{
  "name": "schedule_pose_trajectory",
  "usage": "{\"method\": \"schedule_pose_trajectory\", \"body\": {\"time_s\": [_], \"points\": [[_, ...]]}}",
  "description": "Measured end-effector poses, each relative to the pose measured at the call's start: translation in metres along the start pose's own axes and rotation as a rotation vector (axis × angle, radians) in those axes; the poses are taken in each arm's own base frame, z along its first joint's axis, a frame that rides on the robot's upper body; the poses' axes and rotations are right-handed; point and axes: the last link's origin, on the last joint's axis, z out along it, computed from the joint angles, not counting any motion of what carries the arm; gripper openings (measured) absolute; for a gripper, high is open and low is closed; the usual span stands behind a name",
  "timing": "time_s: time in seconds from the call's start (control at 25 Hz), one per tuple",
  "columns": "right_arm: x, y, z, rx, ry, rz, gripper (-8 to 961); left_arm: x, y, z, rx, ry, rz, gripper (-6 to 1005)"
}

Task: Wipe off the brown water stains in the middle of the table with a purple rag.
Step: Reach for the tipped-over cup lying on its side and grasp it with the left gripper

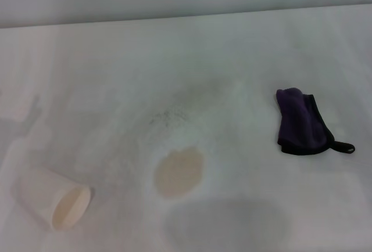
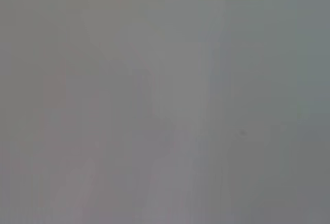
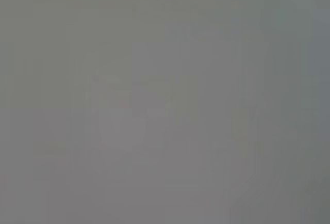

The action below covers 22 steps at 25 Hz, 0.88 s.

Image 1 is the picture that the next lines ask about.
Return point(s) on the purple rag with black edge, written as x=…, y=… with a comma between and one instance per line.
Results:
x=299, y=121

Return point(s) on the brown water stain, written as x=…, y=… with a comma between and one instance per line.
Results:
x=178, y=173

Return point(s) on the white paper cup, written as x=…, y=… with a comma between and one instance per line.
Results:
x=37, y=189

